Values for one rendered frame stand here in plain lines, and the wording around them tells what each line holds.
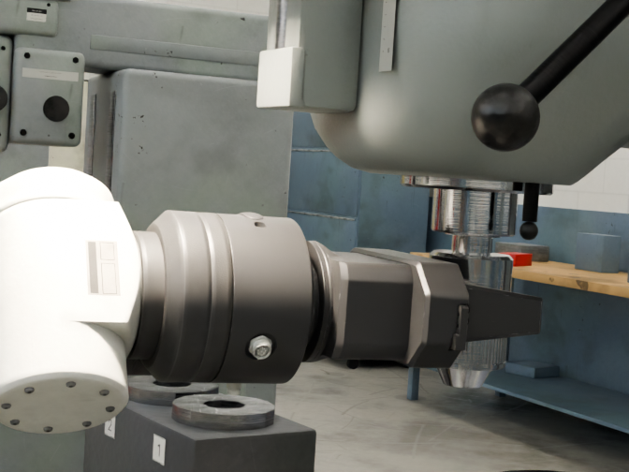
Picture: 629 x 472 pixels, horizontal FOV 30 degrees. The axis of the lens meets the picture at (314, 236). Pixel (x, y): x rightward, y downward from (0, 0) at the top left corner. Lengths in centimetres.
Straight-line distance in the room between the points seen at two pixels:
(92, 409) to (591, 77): 29
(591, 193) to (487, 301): 640
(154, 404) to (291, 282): 52
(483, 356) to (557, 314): 657
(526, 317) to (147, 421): 47
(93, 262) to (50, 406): 7
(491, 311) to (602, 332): 628
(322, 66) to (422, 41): 5
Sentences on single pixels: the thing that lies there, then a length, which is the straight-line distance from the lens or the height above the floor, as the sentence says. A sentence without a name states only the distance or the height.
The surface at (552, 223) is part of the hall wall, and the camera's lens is 726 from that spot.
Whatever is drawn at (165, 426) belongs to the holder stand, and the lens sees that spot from 101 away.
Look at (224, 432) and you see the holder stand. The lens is 99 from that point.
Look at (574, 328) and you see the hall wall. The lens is 710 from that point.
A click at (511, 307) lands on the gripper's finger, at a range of 65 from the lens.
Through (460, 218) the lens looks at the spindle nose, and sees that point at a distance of 64.
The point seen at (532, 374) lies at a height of 26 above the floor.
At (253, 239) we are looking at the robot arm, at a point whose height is 127.
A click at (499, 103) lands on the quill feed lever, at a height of 134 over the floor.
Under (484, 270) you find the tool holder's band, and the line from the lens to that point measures 65.
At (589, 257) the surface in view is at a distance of 652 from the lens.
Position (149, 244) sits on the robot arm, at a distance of 58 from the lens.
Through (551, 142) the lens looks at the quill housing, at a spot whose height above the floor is 133.
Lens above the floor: 131
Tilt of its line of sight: 3 degrees down
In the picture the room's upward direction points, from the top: 4 degrees clockwise
